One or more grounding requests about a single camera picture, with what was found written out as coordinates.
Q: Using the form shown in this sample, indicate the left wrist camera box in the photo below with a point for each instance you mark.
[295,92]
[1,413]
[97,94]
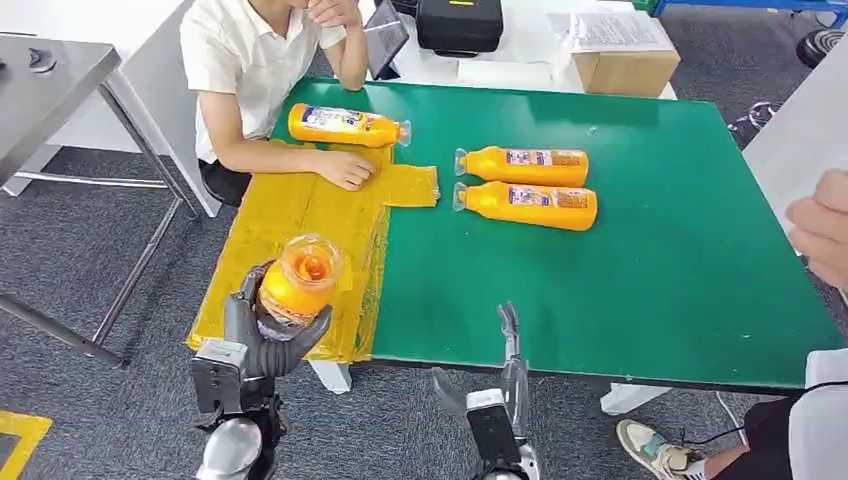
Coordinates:
[215,381]

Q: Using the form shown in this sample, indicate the yellow sheet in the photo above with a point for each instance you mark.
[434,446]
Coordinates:
[298,218]

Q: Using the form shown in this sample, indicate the person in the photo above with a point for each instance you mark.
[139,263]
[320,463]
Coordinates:
[245,66]
[821,424]

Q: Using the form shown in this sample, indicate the black carrying case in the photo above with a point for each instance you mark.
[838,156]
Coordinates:
[458,26]

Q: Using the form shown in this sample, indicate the orange drink bottle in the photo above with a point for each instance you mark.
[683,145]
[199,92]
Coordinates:
[298,281]
[493,167]
[344,126]
[493,204]

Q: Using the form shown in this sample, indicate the pale grey table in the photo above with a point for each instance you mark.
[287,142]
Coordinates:
[795,146]

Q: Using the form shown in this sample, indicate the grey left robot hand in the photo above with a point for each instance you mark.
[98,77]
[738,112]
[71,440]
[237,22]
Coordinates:
[272,354]

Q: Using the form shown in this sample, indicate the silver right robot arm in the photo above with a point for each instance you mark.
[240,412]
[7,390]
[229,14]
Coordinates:
[528,465]

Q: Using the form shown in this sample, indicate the black wheel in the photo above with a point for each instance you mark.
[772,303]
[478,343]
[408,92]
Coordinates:
[818,48]

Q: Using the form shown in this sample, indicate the dark tablet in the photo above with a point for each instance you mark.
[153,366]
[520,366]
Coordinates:
[384,36]

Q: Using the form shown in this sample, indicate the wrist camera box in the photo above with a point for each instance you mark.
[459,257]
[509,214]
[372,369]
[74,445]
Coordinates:
[215,381]
[493,427]

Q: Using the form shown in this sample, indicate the white table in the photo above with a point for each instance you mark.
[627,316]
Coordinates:
[526,33]

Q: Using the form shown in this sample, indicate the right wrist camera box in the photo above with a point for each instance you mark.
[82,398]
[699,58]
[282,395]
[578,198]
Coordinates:
[493,427]

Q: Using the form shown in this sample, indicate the steel table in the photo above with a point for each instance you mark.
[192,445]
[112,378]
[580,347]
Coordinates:
[40,106]

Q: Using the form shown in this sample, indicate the cardboard box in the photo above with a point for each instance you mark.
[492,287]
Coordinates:
[626,74]

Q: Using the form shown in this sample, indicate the printed paper in sleeve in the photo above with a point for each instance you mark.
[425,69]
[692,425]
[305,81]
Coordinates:
[616,32]

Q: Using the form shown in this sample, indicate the white table leg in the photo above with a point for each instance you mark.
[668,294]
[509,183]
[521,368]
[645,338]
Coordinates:
[331,378]
[629,399]

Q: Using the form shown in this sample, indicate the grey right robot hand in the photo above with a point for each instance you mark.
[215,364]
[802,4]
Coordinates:
[513,371]

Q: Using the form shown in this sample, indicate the green table mat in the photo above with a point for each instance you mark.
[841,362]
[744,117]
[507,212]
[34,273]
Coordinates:
[662,278]

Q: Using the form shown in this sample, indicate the small grey metal part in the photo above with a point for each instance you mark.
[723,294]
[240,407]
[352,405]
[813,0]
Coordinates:
[42,61]

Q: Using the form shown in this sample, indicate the white desk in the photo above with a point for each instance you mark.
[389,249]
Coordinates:
[146,99]

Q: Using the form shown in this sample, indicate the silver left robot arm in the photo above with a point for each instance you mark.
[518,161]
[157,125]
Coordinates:
[232,447]

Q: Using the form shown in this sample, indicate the blue metal frame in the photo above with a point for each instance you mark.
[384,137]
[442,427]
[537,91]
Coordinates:
[729,3]

